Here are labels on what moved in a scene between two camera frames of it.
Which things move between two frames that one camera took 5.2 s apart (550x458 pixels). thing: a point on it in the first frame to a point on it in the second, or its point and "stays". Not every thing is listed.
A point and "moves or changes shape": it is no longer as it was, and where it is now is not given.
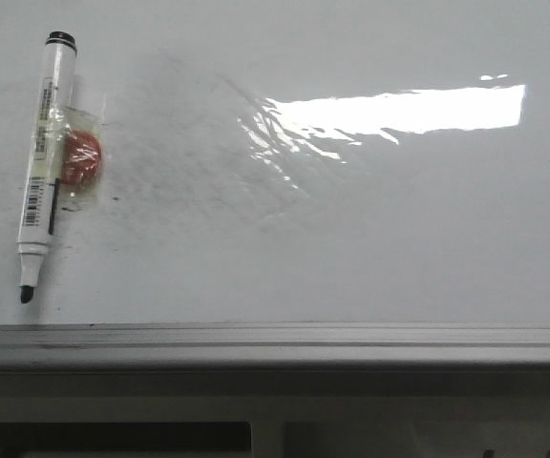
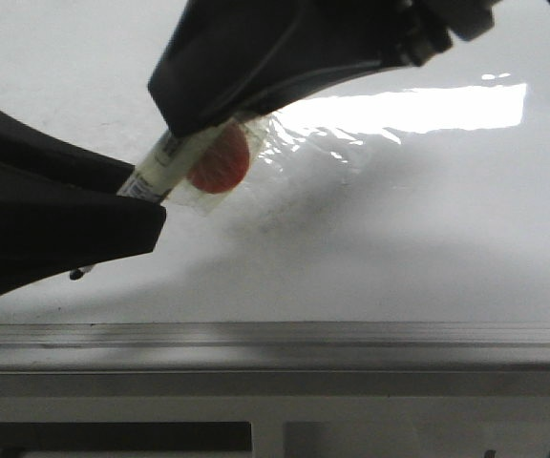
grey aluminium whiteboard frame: x=40 y=346 stays
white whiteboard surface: x=289 y=162 stays
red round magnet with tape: x=82 y=160 moves or changes shape
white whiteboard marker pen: x=48 y=157 to x=165 y=165
